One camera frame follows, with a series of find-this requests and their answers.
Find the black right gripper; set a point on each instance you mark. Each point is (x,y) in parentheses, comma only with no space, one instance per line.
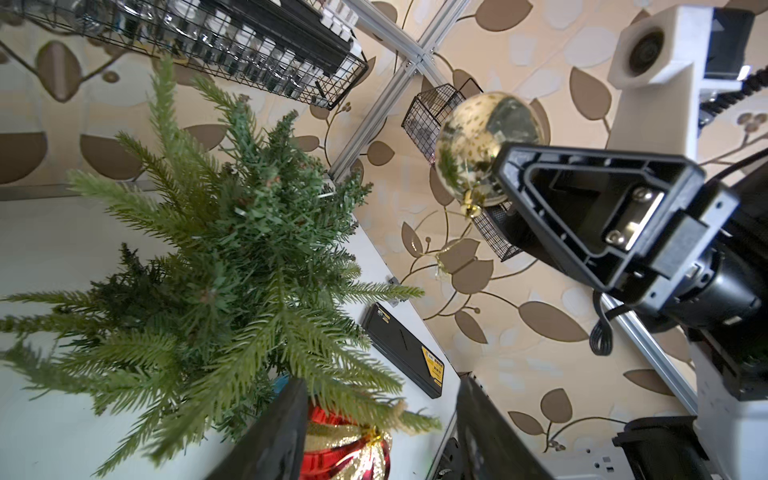
(590,213)

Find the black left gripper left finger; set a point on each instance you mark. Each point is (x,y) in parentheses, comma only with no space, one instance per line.
(272,448)

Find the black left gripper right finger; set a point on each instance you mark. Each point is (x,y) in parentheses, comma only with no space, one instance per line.
(490,448)

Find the red gold striped ornament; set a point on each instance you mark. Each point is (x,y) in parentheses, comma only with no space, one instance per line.
(337,448)

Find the shiny gold ball ornament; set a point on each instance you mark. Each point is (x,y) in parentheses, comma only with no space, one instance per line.
(470,140)

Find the small green christmas tree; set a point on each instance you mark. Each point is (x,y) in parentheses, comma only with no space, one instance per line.
(253,290)

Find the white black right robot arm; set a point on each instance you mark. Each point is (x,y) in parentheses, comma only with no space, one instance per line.
(728,433)

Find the black flat box yellow label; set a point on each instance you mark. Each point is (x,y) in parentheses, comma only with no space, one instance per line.
(404,350)

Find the black socket tool set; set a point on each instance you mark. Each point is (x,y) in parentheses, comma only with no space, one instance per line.
(253,41)

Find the side black wire basket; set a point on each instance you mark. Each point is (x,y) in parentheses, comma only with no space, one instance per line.
(422,123)

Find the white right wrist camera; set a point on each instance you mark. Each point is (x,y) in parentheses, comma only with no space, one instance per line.
(669,68)

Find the back black wire basket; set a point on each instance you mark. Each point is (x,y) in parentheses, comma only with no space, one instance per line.
(87,19)

